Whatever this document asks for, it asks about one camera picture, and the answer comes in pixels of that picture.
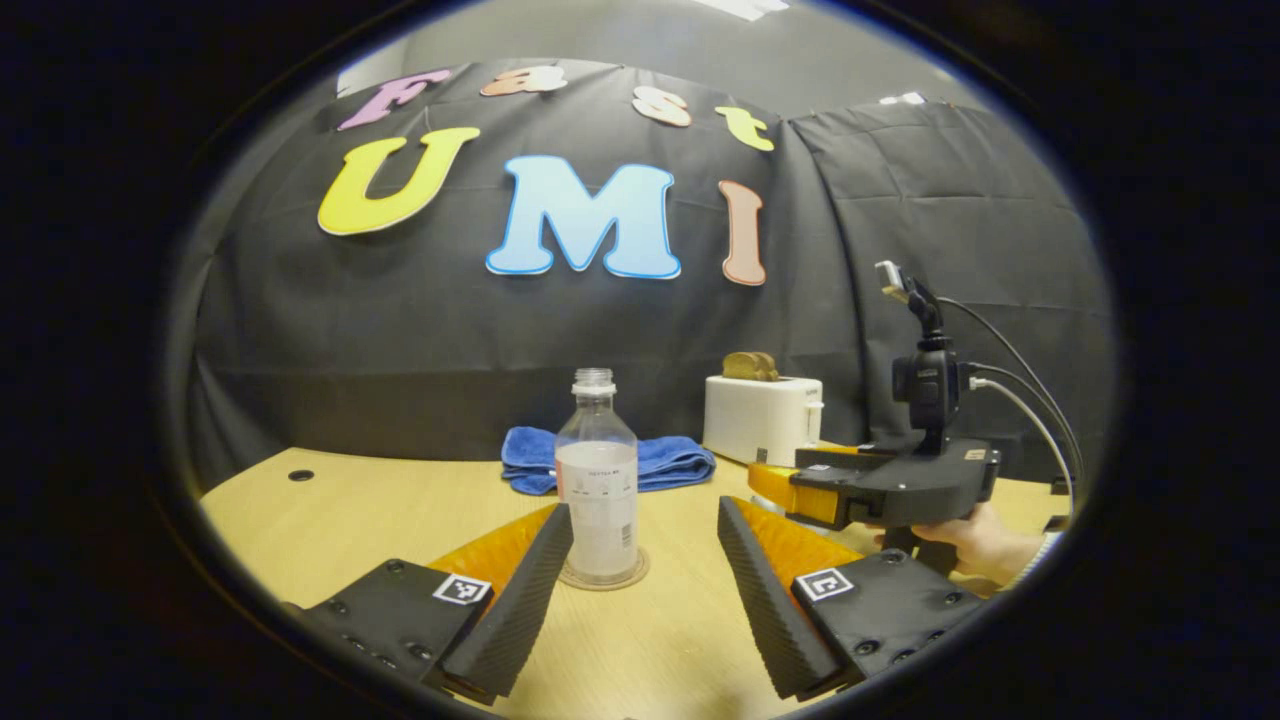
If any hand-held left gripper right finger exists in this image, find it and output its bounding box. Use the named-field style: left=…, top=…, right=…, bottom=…
left=716, top=497, right=991, bottom=703

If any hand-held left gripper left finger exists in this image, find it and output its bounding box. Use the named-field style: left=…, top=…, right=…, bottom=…
left=285, top=505, right=575, bottom=706

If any round brown coaster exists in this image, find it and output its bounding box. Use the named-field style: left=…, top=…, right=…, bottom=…
left=558, top=548, right=651, bottom=592

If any clear plastic water bottle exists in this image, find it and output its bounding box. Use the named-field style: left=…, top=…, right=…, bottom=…
left=554, top=368, right=641, bottom=584

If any white toaster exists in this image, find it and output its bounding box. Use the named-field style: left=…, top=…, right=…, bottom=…
left=702, top=375, right=826, bottom=467

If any blue folded towel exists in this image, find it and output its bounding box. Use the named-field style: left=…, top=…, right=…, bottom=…
left=500, top=426, right=718, bottom=496

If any black backdrop cloth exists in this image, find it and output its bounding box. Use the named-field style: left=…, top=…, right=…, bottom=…
left=165, top=58, right=1116, bottom=491

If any long ceiling light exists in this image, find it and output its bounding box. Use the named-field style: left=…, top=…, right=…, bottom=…
left=700, top=0, right=791, bottom=21

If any white cable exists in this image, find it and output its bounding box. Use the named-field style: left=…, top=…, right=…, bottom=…
left=970, top=378, right=1077, bottom=516

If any black cable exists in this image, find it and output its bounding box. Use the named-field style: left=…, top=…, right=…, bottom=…
left=935, top=297, right=1087, bottom=471
left=965, top=362, right=1087, bottom=481

